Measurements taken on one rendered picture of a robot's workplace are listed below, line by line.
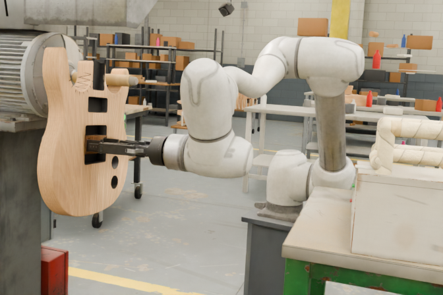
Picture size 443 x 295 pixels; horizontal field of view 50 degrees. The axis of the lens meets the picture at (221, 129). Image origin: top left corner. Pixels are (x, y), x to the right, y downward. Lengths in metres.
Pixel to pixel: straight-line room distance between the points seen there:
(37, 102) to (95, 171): 0.27
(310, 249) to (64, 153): 0.60
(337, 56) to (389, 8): 10.82
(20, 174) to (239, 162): 0.78
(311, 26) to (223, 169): 3.95
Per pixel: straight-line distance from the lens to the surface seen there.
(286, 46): 1.53
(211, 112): 1.01
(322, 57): 1.49
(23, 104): 1.45
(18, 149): 1.59
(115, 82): 1.37
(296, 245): 1.06
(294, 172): 1.93
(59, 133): 1.16
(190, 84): 1.00
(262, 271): 2.03
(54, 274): 1.82
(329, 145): 1.74
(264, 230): 1.97
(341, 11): 8.13
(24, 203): 1.64
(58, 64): 1.15
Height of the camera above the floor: 1.30
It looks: 7 degrees down
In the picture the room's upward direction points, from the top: 3 degrees clockwise
